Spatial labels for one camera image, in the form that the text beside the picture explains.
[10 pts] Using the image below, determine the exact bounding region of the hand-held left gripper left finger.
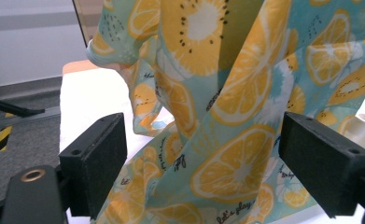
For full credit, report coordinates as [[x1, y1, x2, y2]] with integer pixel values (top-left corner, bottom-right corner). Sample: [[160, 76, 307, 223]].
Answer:
[[58, 112, 128, 220]]

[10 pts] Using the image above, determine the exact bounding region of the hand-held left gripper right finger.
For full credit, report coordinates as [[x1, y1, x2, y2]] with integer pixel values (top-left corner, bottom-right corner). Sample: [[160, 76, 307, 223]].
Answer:
[[277, 111, 365, 218]]

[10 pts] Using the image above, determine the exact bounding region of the yellow-green snack bag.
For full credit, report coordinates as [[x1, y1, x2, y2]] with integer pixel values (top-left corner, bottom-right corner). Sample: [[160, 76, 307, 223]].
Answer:
[[86, 0, 365, 224]]

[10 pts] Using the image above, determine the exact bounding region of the white table cover board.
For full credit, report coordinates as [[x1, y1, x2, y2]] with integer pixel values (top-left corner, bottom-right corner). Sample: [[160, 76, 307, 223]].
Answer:
[[59, 66, 365, 224]]

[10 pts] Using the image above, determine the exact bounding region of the yellow black floor tape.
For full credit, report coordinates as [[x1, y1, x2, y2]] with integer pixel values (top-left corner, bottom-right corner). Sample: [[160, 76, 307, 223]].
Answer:
[[0, 111, 16, 153]]

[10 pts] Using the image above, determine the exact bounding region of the black metal stand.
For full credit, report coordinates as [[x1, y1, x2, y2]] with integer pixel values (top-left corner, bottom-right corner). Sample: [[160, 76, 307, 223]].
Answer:
[[0, 87, 46, 119]]

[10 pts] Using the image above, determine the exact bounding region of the wooden desk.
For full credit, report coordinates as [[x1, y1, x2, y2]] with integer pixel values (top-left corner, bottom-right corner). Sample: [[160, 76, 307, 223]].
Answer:
[[72, 0, 105, 49]]

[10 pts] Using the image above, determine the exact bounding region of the aluminium floor rail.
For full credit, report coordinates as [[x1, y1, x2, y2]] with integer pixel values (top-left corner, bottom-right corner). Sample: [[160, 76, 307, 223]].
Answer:
[[0, 105, 62, 133]]

